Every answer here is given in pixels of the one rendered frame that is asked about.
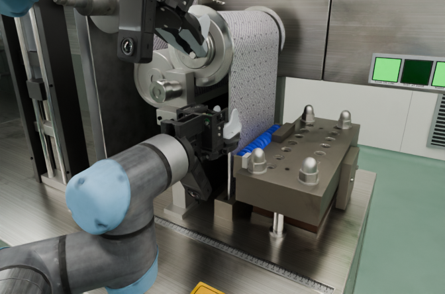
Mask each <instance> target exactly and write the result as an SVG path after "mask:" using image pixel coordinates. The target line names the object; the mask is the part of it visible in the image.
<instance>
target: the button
mask: <svg viewBox="0 0 445 294"><path fill-rule="evenodd" d="M190 294H225V293H223V292H221V291H219V290H217V289H215V288H213V287H211V286H209V285H207V284H205V283H203V282H199V283H198V284H197V286H196V287H195V288H194V290H193V291H192V292H191V293H190Z"/></svg>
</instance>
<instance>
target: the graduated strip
mask: <svg viewBox="0 0 445 294"><path fill-rule="evenodd" d="M154 222H155V223H156V224H159V225H161V226H164V227H166V228H168V229H170V230H173V231H175V232H178V233H180V234H182V235H184V236H187V237H189V238H192V239H194V240H196V241H199V242H201V243H204V244H206V245H208V246H210V247H213V248H216V249H217V250H220V251H222V252H225V253H227V254H230V255H231V256H234V257H236V258H239V259H241V260H244V261H245V262H248V263H250V264H253V265H255V266H258V267H260V268H262V269H265V270H267V271H270V272H272V273H274V274H277V275H279V276H282V277H284V278H286V279H288V280H291V281H293V282H295V283H298V284H300V285H303V286H305V287H308V288H309V289H312V290H314V291H317V292H319V293H322V294H334V291H335V289H336V288H335V287H332V286H330V285H327V284H325V283H322V282H320V281H317V280H315V279H313V278H310V277H307V276H306V275H303V274H301V273H298V272H296V271H293V270H291V269H288V268H285V267H283V266H281V265H278V264H275V263H273V262H271V261H268V260H265V259H263V258H261V257H259V256H256V255H253V254H251V253H249V252H246V251H244V250H241V249H239V248H236V247H234V246H231V245H229V244H227V243H224V242H221V241H220V240H217V239H214V238H211V237H210V236H207V235H205V234H202V233H200V232H197V231H195V230H192V229H190V228H187V227H185V226H182V225H180V224H178V223H175V222H172V221H170V220H168V219H165V218H163V217H160V216H158V215H155V214H154Z"/></svg>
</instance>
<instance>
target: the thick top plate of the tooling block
mask: <svg viewBox="0 0 445 294"><path fill-rule="evenodd" d="M301 119H302V115H301V116H300V117H299V118H298V119H296V120H295V121H294V122H293V124H295V130H294V131H293V132H292V133H291V134H290V135H289V136H288V137H287V138H286V139H285V140H284V141H283V142H282V143H278V142H272V141H271V142H270V143H269V144H268V145H267V146H266V147H265V148H264V149H262V150H263V151H264V154H265V160H266V168H267V172H266V173H263V174H260V175H257V174H252V173H250V172H249V171H248V168H247V169H246V168H241V169H239V170H238V171H237V172H236V200H238V201H242V202H244V203H247V204H250V205H253V206H256V207H259V208H262V209H265V210H268V211H272V212H275V213H278V214H281V215H284V216H287V217H290V218H293V219H296V220H298V221H303V222H306V223H309V224H312V225H315V226H319V224H320V222H321V219H322V217H323V215H324V213H325V211H326V209H327V207H328V204H329V203H330V200H331V199H332V196H333V195H334V192H335V191H336V188H337V186H338V184H339V180H340V172H341V167H342V162H343V160H344V158H345V156H346V154H347V152H348V151H349V149H350V147H351V146H355V147H356V146H357V145H358V137H359V132H360V124H354V123H351V126H352V128H349V129H343V128H338V127H337V126H336V125H337V124H338V121H335V120H330V119H323V118H318V117H315V118H314V120H315V121H314V122H303V121H301ZM308 157H312V158H314V159H315V160H316V162H317V169H318V171H319V174H318V180H319V183H318V184H316V185H312V186H309V185H303V184H301V183H299V182H298V180H297V178H298V177H299V170H300V169H301V166H302V163H303V160H304V159H305V158H308Z"/></svg>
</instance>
